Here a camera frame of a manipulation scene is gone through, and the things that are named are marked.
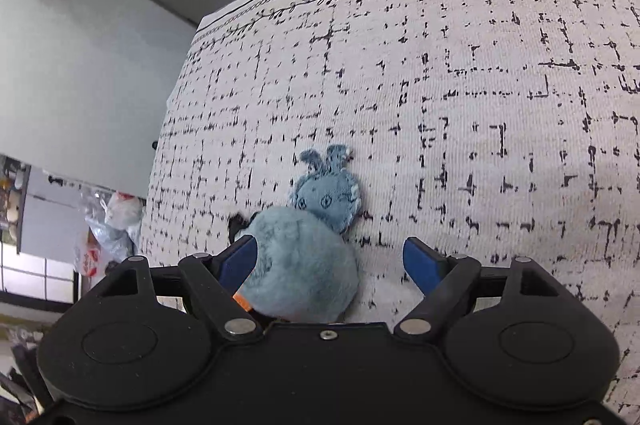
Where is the black framed sliding door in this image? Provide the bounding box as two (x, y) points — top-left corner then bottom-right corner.
(0, 252), (81, 306)

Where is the white plastic bag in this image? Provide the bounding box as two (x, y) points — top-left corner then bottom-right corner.
(75, 187), (145, 276)

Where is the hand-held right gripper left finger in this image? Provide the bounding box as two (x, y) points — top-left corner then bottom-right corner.
(92, 235), (264, 342)

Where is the blue fluffy plush toy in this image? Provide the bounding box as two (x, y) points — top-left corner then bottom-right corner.
(227, 145), (362, 323)

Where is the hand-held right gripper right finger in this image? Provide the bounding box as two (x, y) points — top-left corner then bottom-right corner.
(394, 237), (598, 340)

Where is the white black printed blanket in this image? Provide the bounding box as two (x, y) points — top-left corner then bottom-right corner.
(137, 0), (640, 425)

